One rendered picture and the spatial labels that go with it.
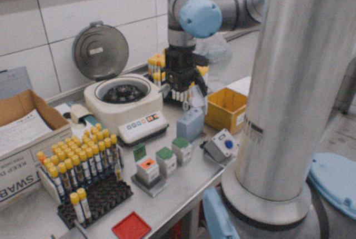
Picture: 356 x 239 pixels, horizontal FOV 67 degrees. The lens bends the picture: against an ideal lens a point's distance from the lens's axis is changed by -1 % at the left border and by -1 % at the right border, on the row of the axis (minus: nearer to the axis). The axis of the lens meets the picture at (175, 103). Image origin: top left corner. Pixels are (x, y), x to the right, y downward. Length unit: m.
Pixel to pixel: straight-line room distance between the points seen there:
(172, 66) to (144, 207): 0.37
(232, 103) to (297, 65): 0.81
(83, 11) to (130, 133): 0.50
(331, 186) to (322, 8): 0.27
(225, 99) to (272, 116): 0.79
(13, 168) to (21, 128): 0.23
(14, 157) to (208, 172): 0.52
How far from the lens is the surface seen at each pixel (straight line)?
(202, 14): 0.54
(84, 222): 0.72
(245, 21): 0.61
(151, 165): 0.73
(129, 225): 0.72
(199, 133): 0.93
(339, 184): 0.46
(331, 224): 0.45
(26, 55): 1.07
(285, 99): 0.27
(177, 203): 0.75
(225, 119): 0.93
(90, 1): 1.14
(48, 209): 0.81
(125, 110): 0.89
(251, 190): 0.35
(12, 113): 1.05
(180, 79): 0.69
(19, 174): 0.82
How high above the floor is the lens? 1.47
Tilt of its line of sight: 32 degrees down
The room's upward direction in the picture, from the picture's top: straight up
